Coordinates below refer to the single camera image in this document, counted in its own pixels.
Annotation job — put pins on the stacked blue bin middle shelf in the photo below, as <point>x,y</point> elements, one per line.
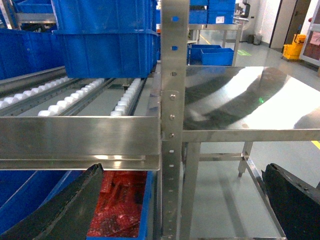
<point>131,54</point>

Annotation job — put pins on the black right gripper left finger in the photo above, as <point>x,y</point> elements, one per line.
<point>67,216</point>

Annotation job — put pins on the yellow mop bucket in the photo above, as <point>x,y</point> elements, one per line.
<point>292,51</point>

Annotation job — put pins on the blue bin with red wrap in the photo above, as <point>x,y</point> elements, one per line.
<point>120,205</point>

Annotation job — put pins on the stainless steel side table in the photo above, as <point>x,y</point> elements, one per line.
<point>226,110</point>

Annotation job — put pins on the front left blue bin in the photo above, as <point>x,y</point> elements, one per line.
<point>28,197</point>

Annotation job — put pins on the steel flow rack shelving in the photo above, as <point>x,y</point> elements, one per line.
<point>137,143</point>

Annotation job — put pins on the red bubble wrap sheets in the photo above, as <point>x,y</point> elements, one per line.
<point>120,202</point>

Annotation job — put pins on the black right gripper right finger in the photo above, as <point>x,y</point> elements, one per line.
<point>295,203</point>

